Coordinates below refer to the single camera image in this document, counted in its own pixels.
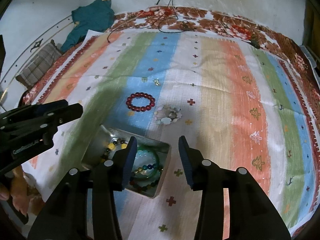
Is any light blue bead bracelet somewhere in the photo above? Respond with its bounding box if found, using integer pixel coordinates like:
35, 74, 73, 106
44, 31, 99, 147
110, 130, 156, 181
134, 151, 157, 173

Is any silver metal tin box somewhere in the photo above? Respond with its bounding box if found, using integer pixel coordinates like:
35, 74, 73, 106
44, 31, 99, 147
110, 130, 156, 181
81, 125, 171, 198

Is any multicolour bead bracelet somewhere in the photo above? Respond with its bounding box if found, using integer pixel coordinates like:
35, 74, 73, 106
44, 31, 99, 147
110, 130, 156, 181
101, 137, 128, 163

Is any black charger cable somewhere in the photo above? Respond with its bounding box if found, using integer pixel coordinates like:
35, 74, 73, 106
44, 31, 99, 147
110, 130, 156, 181
107, 0, 176, 43

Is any green jade bangle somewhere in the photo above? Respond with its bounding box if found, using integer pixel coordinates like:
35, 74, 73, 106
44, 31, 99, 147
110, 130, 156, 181
131, 146, 159, 180

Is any striped colourful cloth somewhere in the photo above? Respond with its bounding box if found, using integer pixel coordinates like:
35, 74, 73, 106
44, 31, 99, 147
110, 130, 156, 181
21, 27, 320, 240

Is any white shell bracelet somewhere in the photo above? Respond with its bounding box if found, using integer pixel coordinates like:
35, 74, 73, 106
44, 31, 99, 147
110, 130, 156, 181
153, 104, 183, 126

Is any dark red bead bracelet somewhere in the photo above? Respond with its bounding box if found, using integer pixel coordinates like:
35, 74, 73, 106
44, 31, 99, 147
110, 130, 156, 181
125, 91, 156, 113

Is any dark mixed bead bracelet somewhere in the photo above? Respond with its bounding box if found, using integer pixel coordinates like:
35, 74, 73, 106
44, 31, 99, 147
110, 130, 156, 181
128, 163, 164, 193

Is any black small device on bed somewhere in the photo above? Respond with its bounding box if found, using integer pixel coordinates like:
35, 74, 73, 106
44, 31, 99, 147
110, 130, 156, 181
249, 39, 261, 49

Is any teal garment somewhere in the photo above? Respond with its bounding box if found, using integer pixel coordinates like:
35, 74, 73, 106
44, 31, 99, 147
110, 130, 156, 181
60, 0, 114, 53

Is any person's hand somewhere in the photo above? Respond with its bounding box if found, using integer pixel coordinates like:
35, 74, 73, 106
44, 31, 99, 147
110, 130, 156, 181
1, 165, 45, 217

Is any grey plaid pillow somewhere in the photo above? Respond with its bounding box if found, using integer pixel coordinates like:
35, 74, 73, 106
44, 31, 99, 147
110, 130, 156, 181
15, 40, 62, 89

